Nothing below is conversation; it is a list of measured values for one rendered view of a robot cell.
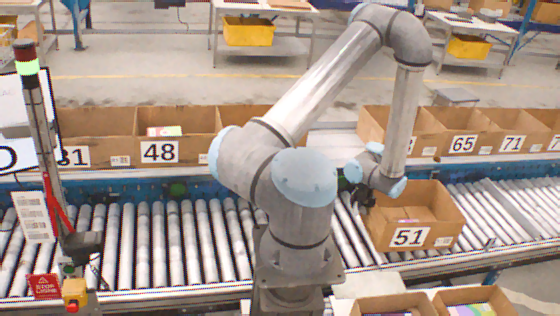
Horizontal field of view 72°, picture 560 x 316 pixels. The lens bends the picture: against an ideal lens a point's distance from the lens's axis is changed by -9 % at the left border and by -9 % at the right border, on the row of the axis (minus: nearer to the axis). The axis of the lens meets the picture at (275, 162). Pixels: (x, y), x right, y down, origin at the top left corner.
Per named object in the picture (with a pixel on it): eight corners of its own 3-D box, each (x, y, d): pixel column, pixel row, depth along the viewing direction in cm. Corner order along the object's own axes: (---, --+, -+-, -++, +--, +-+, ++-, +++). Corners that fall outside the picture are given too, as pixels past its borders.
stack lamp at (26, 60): (14, 74, 89) (9, 50, 86) (20, 66, 93) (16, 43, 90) (36, 74, 91) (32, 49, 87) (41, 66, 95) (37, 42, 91)
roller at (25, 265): (24, 306, 137) (10, 308, 136) (50, 211, 178) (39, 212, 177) (18, 297, 134) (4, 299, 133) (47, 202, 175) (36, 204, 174)
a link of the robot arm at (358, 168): (368, 170, 151) (385, 158, 159) (342, 157, 157) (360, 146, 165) (363, 191, 156) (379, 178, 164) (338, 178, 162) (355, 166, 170)
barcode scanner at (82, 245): (109, 265, 122) (100, 241, 116) (71, 271, 120) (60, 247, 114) (111, 250, 127) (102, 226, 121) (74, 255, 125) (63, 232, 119)
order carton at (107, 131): (46, 173, 172) (39, 140, 163) (59, 138, 195) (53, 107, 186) (136, 169, 182) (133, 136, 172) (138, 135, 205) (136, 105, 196)
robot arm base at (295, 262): (340, 277, 100) (346, 249, 95) (262, 282, 98) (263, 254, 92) (325, 224, 116) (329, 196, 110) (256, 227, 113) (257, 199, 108)
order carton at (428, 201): (375, 253, 175) (386, 223, 165) (355, 208, 198) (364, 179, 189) (454, 247, 182) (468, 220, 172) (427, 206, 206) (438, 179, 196)
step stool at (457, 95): (452, 147, 420) (466, 110, 395) (422, 124, 457) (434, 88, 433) (479, 143, 435) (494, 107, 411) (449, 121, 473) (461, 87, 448)
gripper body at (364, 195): (357, 210, 176) (364, 187, 170) (350, 197, 183) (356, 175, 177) (373, 208, 178) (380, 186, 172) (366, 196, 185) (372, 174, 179)
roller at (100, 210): (82, 303, 142) (80, 294, 139) (96, 209, 183) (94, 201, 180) (96, 302, 143) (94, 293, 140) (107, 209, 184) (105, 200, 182)
